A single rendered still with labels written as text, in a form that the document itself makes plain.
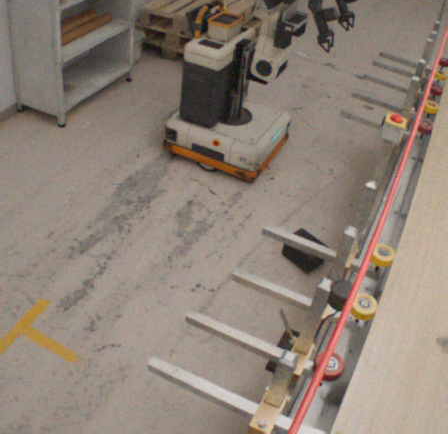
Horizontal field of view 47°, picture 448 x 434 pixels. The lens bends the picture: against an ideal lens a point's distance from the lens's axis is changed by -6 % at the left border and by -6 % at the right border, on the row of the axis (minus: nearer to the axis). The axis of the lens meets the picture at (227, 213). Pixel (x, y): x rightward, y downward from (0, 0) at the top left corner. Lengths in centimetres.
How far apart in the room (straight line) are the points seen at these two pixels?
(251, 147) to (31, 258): 143
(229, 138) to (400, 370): 216
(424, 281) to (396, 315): 20
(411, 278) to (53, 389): 153
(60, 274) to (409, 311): 180
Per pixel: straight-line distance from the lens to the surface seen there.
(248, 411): 125
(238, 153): 329
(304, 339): 144
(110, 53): 457
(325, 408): 170
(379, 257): 176
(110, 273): 280
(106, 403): 235
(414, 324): 162
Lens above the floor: 205
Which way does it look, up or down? 40 degrees down
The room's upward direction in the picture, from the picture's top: 8 degrees clockwise
